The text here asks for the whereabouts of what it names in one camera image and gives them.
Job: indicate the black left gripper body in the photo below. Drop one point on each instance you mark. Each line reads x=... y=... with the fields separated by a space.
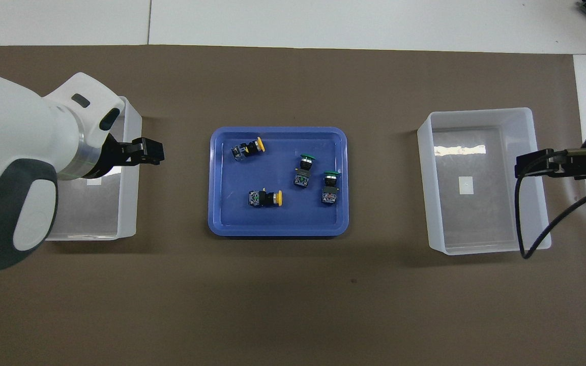
x=115 y=155

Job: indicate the yellow push button switch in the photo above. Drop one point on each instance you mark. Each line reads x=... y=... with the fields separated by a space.
x=247 y=149
x=266 y=198

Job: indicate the green push button switch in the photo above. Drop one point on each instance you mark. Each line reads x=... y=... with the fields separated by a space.
x=330 y=189
x=303 y=173

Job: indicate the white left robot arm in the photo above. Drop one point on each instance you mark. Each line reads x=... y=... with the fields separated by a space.
x=13 y=132

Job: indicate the white paper label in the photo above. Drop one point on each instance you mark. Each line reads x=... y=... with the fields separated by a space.
x=94 y=181
x=466 y=185

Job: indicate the translucent white plastic box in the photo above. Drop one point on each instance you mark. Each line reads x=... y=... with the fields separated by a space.
x=476 y=223
x=125 y=203

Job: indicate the blue plastic tray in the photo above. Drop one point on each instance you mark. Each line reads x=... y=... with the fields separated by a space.
x=283 y=218

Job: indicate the brown table mat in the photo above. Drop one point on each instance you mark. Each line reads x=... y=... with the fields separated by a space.
x=293 y=305

